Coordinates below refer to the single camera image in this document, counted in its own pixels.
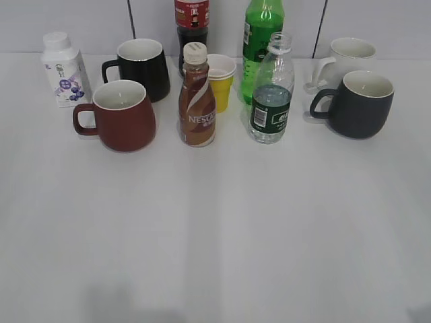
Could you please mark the white paper cup stack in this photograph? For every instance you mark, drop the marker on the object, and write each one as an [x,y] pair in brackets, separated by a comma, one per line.
[221,67]

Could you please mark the brown Nescafe coffee bottle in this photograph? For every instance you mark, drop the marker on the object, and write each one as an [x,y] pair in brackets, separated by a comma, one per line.
[196,103]

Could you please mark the dark cola bottle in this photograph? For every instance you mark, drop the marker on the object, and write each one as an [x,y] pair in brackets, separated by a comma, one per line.
[192,20]

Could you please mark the black mug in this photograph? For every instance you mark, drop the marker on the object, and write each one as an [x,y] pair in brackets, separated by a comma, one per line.
[142,60]

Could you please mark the dark grey mug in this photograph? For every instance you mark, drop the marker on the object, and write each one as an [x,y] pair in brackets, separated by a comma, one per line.
[359,107]

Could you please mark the white blueberry yogurt carton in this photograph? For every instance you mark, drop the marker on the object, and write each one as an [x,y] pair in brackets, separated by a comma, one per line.
[65,70]

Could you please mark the clear water bottle green label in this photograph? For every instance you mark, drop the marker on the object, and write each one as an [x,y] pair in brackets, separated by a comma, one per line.
[272,91]

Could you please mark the white mug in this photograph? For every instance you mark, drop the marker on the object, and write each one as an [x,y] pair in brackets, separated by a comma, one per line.
[345,55]

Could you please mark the yellow paper cup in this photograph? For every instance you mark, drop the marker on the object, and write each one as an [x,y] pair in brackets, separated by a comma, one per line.
[221,91]

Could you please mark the green soda bottle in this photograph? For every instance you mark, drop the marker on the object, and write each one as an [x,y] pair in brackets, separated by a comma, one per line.
[262,19]

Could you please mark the red mug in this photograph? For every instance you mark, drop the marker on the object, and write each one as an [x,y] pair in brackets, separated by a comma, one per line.
[124,117]

